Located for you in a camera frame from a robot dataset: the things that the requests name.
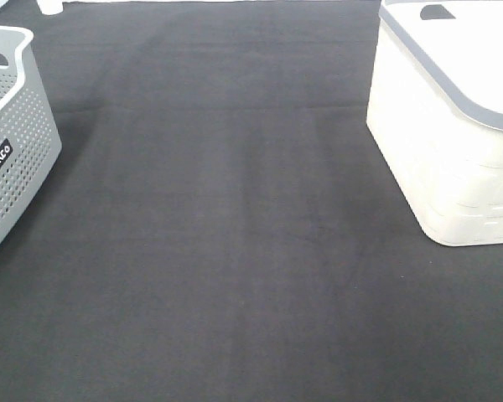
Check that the black table cloth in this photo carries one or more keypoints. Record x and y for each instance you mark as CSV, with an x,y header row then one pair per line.
x,y
221,226

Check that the white slotted storage basket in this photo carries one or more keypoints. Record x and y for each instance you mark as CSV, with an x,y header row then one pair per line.
x,y
436,113

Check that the grey perforated laundry basket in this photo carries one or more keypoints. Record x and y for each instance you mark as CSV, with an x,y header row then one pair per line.
x,y
29,139

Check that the white cylinder at table edge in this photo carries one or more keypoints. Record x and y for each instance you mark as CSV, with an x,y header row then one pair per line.
x,y
50,7

